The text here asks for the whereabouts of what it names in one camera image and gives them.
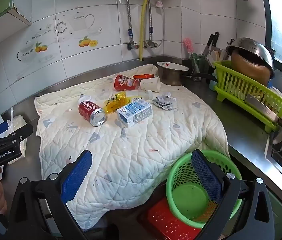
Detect green plastic basket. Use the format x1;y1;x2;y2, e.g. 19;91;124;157
165;149;243;229

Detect brown clay pot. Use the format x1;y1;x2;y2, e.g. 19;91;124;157
231;51;271;87

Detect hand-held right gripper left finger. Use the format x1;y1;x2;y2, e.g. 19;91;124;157
7;149;93;240

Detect yellow gas hose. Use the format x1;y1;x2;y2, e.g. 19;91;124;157
140;0;151;62

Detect teal cup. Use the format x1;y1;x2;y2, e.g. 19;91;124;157
208;70;218;90

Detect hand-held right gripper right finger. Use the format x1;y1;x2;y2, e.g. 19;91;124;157
191;149;275;240

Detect green glass jar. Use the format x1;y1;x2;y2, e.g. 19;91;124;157
190;53;209;78

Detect red printed cup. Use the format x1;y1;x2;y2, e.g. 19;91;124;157
113;74;141;91

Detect black handled knife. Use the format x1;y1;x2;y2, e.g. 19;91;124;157
202;32;220;57

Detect metal pot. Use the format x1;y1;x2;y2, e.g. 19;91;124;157
157;65;218;86

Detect green base cabinet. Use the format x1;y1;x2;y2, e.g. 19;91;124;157
266;187;282;233

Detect person's left hand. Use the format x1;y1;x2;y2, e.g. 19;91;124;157
0;166;8;215

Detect white plate with red print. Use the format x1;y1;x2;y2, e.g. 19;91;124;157
156;61;190;71

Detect metal colander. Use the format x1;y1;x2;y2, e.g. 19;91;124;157
226;37;274;72

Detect braided metal hose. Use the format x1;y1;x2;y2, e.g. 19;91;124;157
117;0;134;43
148;0;154;42

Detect grey paper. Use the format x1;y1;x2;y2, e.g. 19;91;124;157
152;92;177;111

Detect white paper cup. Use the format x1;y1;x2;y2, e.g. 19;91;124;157
140;76;161;92

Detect red soda can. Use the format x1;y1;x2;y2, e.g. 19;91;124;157
78;99;106;127

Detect pink bottle brush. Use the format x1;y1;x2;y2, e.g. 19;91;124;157
183;37;199;68

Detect yellow plastic packet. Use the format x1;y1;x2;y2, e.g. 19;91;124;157
103;91;128;115

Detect white plastic container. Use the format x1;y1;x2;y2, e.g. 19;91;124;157
7;107;29;165

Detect white plate in rack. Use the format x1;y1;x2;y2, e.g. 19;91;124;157
272;69;282;98

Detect white quilted blanket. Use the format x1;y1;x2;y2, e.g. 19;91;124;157
34;64;230;230

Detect green dish rack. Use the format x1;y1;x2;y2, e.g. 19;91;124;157
212;60;282;133

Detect blue and white carton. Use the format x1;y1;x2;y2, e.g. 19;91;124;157
117;98;154;128

